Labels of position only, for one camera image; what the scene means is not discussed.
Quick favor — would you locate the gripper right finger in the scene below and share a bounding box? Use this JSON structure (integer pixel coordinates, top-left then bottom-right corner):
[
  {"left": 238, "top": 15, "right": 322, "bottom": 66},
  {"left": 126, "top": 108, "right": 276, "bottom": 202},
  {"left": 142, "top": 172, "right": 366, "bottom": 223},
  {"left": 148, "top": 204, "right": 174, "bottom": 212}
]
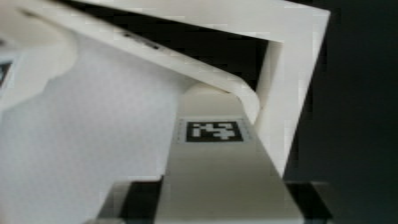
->
[{"left": 311, "top": 182, "right": 347, "bottom": 224}]

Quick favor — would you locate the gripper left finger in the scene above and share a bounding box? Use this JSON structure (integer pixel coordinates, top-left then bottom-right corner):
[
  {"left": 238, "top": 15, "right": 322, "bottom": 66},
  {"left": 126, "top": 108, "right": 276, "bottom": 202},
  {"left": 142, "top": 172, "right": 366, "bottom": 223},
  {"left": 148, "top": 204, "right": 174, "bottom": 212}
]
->
[{"left": 87, "top": 182, "right": 130, "bottom": 224}]

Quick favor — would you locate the white desk leg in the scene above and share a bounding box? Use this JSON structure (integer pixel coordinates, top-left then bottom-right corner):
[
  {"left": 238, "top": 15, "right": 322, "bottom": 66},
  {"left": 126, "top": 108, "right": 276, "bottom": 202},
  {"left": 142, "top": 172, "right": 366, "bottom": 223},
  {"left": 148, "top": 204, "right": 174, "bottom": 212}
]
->
[
  {"left": 155, "top": 84, "right": 304, "bottom": 224},
  {"left": 0, "top": 9, "right": 77, "bottom": 112}
]

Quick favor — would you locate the white desk top tray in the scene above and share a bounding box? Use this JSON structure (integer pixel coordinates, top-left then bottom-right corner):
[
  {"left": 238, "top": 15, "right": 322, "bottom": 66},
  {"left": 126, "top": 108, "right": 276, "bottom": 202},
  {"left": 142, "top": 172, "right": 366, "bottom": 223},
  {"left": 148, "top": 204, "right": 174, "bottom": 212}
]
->
[{"left": 0, "top": 0, "right": 263, "bottom": 224}]

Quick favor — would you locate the white U-shaped fence frame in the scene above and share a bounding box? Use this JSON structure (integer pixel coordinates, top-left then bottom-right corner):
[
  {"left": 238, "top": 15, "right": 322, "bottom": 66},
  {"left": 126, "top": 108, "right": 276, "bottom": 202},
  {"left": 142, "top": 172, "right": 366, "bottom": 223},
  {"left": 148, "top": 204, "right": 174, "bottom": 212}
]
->
[{"left": 84, "top": 0, "right": 331, "bottom": 170}]

